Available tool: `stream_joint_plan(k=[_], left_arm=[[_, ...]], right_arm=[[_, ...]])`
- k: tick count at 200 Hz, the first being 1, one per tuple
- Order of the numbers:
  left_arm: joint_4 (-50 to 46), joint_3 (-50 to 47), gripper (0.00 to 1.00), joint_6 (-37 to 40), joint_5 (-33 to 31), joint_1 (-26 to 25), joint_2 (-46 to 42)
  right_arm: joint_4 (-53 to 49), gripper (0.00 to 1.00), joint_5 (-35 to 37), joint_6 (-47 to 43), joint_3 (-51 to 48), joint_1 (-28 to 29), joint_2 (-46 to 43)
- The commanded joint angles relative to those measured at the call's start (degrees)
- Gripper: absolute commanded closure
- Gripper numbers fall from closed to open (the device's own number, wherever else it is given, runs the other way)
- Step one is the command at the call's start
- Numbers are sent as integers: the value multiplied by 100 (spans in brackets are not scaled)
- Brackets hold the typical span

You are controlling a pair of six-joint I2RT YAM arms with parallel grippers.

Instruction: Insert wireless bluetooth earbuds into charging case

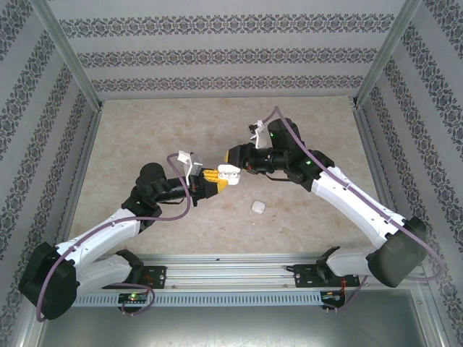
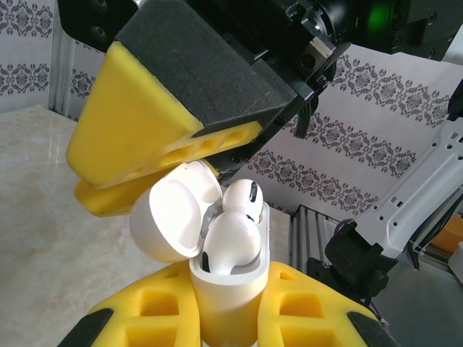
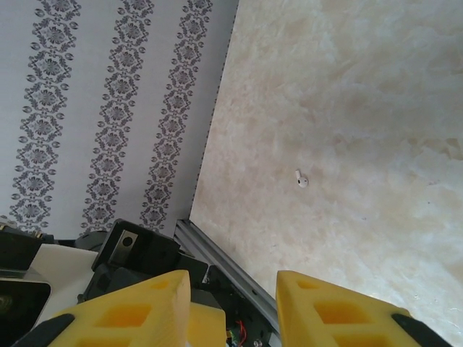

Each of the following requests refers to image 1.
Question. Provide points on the white earbud charging case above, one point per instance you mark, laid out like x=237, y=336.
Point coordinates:
x=231, y=167
x=258, y=206

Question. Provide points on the small circuit board green light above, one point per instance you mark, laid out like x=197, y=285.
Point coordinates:
x=134, y=297

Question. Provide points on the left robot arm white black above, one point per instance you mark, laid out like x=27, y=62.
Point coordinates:
x=97, y=238

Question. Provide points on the aluminium side frame rail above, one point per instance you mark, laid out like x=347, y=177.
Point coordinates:
x=370, y=144
x=87, y=162

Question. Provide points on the aluminium frame post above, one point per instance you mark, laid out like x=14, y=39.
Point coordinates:
x=387, y=54
x=70, y=54

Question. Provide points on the closed white earbud charging case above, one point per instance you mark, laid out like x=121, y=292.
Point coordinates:
x=258, y=206

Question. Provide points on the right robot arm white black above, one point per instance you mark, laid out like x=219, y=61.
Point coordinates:
x=354, y=206

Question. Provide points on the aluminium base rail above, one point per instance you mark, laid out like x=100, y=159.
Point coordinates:
x=231, y=269

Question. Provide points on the grey metal sheet panel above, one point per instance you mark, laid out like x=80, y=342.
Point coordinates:
x=231, y=329

